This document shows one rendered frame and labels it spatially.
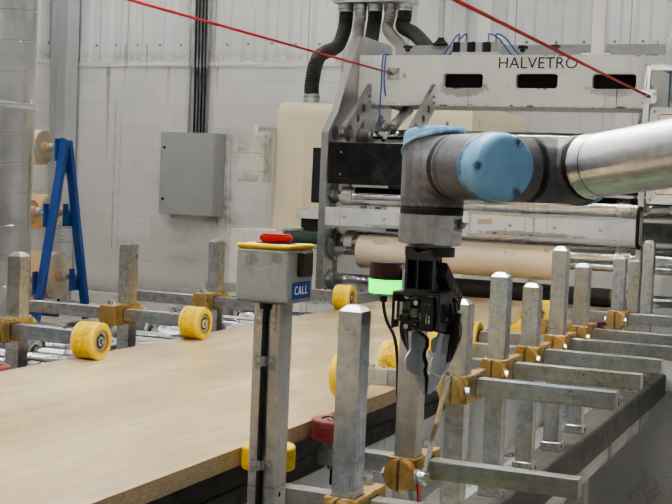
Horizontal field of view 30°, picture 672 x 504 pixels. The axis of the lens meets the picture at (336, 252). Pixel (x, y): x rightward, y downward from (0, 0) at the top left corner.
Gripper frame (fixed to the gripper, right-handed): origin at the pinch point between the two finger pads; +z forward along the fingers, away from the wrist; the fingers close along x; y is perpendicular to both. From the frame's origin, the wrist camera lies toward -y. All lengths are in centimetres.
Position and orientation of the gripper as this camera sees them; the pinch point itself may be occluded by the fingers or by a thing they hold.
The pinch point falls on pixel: (428, 384)
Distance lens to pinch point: 182.9
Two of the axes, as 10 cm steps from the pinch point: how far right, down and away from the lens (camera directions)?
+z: -0.4, 10.0, 0.5
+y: -3.9, 0.3, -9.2
